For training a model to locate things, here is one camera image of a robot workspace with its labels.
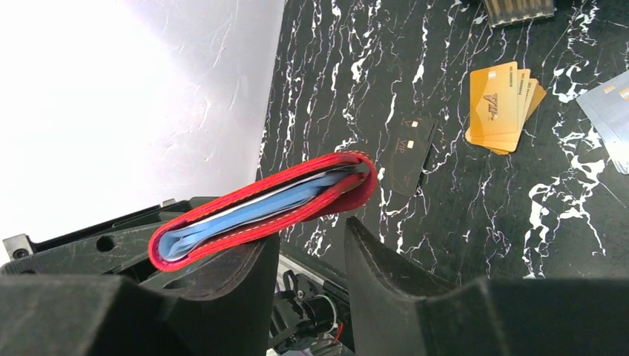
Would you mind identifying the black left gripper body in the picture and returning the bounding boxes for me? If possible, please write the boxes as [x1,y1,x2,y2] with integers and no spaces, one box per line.
[1,197,213,283]

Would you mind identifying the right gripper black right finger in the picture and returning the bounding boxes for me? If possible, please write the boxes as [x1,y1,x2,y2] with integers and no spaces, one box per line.
[344,217,455,355]

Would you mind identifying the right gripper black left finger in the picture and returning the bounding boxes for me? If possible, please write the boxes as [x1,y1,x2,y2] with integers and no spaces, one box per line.
[142,234,280,355]

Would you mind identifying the red leather card holder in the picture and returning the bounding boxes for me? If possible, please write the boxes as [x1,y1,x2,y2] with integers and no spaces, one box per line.
[148,151,378,272]

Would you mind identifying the black VIP card stack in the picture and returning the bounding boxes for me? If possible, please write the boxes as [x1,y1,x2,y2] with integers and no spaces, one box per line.
[383,116,436,197]

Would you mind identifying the silver credit card stack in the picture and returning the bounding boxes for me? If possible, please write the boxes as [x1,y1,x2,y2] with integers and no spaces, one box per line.
[576,71,628,175]

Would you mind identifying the drill bit set case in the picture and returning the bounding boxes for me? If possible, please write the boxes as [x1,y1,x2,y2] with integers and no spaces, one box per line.
[482,0,556,27]

